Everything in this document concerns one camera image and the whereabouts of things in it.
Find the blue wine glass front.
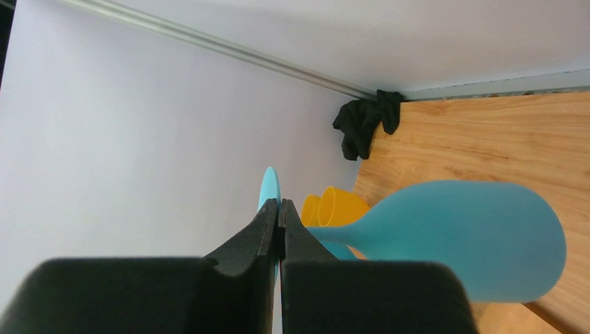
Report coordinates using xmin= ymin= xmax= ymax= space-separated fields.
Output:
xmin=321 ymin=241 xmax=359 ymax=260

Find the blue wine glass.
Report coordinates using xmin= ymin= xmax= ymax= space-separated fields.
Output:
xmin=257 ymin=166 xmax=567 ymax=304
xmin=321 ymin=241 xmax=359 ymax=260

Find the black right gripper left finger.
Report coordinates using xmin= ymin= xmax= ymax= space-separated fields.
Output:
xmin=1 ymin=199 xmax=278 ymax=333

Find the black cloth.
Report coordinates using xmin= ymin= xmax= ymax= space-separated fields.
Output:
xmin=333 ymin=90 xmax=405 ymax=161

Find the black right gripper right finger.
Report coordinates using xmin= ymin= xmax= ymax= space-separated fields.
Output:
xmin=278 ymin=199 xmax=477 ymax=333

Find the yellow wine glass taken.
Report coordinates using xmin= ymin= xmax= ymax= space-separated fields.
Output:
xmin=317 ymin=185 xmax=372 ymax=262
xmin=301 ymin=194 xmax=321 ymax=227

